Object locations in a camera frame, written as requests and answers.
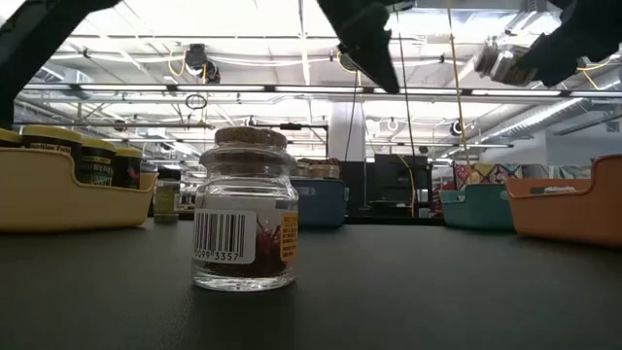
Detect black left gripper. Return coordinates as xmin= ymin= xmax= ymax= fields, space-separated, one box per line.
xmin=318 ymin=0 xmax=414 ymax=95

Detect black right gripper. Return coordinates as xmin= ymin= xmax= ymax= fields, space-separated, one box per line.
xmin=514 ymin=0 xmax=622 ymax=88

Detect cork-stoppered glass spice jar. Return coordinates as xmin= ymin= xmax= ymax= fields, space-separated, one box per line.
xmin=473 ymin=36 xmax=541 ymax=88
xmin=190 ymin=125 xmax=300 ymax=293

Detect white building column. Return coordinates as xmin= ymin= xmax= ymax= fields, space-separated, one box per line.
xmin=328 ymin=100 xmax=366 ymax=162

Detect black computer tower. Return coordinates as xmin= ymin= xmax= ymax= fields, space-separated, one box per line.
xmin=372 ymin=154 xmax=434 ymax=219

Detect colourful patterned cloth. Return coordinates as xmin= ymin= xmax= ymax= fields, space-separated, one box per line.
xmin=452 ymin=161 xmax=593 ymax=186

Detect blue plastic bin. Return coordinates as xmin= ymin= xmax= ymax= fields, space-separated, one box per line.
xmin=290 ymin=178 xmax=350 ymax=229

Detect long ceiling light bar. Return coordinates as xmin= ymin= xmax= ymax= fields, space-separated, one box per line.
xmin=21 ymin=82 xmax=622 ymax=99

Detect orange plastic bin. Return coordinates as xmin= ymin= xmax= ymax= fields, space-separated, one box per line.
xmin=504 ymin=154 xmax=622 ymax=249

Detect teal plastic bin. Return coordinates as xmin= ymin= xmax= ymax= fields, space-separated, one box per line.
xmin=438 ymin=183 xmax=512 ymax=231

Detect black-lid green herb bottle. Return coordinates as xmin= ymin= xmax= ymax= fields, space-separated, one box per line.
xmin=153 ymin=166 xmax=183 ymax=226

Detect grey ceiling conduit pipe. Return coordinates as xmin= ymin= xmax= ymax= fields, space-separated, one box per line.
xmin=14 ymin=121 xmax=217 ymax=130

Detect yellow plastic bin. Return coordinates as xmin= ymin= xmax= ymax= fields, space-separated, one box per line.
xmin=0 ymin=147 xmax=160 ymax=233

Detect black power cable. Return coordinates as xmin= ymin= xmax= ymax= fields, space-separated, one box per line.
xmin=396 ymin=23 xmax=418 ymax=158

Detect silver spiral air duct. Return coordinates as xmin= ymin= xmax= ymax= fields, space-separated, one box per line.
xmin=478 ymin=96 xmax=592 ymax=146

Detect yellow power cable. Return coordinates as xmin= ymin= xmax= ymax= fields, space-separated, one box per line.
xmin=445 ymin=0 xmax=473 ymax=169

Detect black metal rack frame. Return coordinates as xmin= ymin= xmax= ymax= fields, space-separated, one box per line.
xmin=279 ymin=122 xmax=330 ymax=161

